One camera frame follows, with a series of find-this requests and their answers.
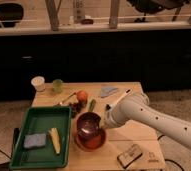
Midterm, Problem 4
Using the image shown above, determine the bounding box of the dark maroon bowl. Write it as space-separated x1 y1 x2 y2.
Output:
77 112 101 140

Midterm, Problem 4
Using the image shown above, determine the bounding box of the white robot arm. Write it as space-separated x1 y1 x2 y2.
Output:
104 93 191 150

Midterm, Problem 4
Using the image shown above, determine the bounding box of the grey blue cloth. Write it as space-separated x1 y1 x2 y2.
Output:
100 86 119 98

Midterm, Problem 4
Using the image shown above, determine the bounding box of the green chili pepper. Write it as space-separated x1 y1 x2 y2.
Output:
88 99 96 112

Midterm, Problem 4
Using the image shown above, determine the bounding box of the orange fruit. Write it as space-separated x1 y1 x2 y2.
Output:
76 90 88 101

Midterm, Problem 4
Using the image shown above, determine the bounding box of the metal spoon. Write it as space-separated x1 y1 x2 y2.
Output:
55 92 76 106

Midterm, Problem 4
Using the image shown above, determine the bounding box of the dark grape bunch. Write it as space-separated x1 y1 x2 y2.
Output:
69 101 87 118

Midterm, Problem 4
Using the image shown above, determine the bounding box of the green cup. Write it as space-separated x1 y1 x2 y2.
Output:
52 79 63 93

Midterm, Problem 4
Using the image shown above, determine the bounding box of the white cup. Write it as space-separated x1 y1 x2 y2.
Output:
31 76 46 92

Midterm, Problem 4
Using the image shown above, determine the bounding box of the orange bowl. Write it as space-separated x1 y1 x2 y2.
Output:
74 130 106 152

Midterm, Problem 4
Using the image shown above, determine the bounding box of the yellow corn cob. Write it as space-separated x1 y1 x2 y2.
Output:
49 128 61 154

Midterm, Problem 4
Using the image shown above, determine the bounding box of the green plastic tray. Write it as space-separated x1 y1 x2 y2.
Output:
10 107 71 170

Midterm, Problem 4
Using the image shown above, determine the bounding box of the black framed card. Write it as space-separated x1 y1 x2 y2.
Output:
117 144 143 169

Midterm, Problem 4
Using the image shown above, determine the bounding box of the blue sponge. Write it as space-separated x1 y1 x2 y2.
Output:
23 133 46 149

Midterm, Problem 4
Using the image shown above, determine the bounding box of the black cable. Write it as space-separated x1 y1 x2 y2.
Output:
157 133 187 171

